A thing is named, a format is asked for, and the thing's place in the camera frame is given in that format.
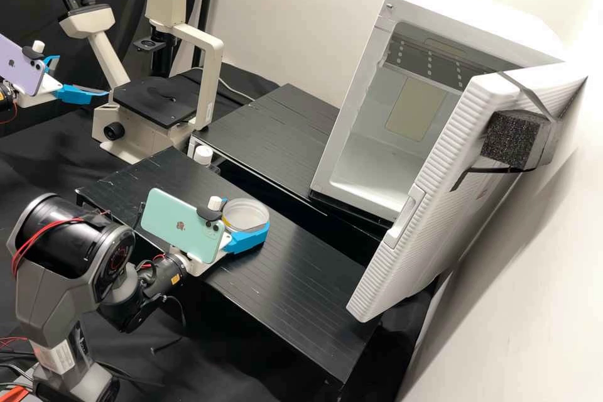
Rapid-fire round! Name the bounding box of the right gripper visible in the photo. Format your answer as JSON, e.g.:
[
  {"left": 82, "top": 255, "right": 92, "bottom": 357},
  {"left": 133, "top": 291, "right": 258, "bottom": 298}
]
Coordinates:
[{"left": 165, "top": 221, "right": 271, "bottom": 277}]

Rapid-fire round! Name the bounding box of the wrist camera phone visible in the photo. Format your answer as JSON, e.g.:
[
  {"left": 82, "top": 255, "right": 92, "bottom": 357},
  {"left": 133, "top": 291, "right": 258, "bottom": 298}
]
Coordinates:
[
  {"left": 0, "top": 33, "right": 53, "bottom": 97},
  {"left": 141, "top": 187, "right": 231, "bottom": 265}
]

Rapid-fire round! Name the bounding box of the petri dish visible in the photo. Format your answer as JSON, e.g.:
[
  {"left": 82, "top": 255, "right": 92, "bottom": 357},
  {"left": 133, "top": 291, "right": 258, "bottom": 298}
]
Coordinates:
[{"left": 220, "top": 198, "right": 271, "bottom": 236}]

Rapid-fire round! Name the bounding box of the incubator door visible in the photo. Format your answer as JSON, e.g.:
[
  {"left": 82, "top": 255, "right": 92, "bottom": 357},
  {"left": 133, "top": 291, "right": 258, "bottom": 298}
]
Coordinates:
[{"left": 346, "top": 60, "right": 590, "bottom": 323}]

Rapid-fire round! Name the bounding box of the white cable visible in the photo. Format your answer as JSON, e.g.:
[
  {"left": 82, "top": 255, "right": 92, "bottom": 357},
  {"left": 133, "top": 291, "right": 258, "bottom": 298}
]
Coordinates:
[{"left": 220, "top": 80, "right": 258, "bottom": 103}]

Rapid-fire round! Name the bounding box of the cream microscope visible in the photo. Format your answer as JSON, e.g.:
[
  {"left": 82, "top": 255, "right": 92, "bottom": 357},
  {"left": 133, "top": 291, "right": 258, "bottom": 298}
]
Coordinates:
[{"left": 58, "top": 0, "right": 225, "bottom": 165}]

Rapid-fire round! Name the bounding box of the left wrist camera phone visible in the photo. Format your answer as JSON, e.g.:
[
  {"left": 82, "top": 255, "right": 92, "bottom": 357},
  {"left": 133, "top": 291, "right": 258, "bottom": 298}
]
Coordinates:
[{"left": 0, "top": 33, "right": 53, "bottom": 97}]

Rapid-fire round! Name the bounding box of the white incubator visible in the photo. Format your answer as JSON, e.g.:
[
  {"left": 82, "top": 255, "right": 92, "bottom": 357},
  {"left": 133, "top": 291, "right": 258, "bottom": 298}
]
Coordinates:
[{"left": 308, "top": 0, "right": 566, "bottom": 226}]

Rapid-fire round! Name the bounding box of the right wrist camera phone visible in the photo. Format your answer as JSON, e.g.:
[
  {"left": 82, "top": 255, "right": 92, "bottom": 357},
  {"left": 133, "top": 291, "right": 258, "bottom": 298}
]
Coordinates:
[{"left": 141, "top": 187, "right": 231, "bottom": 265}]

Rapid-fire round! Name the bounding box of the black cable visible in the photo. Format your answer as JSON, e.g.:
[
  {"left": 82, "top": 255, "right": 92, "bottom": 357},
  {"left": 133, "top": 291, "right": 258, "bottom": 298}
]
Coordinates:
[{"left": 150, "top": 295, "right": 186, "bottom": 355}]

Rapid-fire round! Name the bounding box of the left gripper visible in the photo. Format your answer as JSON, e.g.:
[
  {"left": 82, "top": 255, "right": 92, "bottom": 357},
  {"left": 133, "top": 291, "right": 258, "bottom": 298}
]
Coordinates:
[{"left": 18, "top": 55, "right": 111, "bottom": 109}]

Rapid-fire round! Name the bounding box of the red wire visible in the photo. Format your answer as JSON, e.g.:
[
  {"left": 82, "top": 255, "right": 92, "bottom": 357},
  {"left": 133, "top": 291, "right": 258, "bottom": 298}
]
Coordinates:
[{"left": 0, "top": 335, "right": 29, "bottom": 352}]

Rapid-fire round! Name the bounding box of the black platform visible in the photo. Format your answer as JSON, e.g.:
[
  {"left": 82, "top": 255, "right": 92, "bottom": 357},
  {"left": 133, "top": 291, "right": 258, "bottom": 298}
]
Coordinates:
[
  {"left": 190, "top": 83, "right": 394, "bottom": 234},
  {"left": 75, "top": 146, "right": 383, "bottom": 385}
]

